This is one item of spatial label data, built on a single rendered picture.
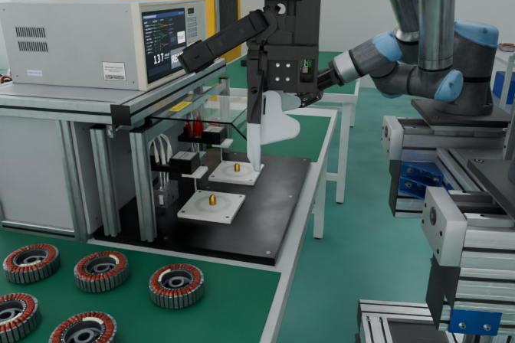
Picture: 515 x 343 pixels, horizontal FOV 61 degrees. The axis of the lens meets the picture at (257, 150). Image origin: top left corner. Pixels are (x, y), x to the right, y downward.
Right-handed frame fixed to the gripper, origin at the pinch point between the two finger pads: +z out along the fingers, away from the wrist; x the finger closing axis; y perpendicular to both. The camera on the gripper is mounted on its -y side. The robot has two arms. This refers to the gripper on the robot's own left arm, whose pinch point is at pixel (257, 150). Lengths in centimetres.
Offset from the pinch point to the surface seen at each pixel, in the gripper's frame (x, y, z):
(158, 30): 57, -31, -10
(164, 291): 15.8, -20.2, 36.7
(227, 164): 83, -19, 37
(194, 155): 55, -23, 23
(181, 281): 20.9, -18.2, 38.1
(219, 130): 78, -20, 23
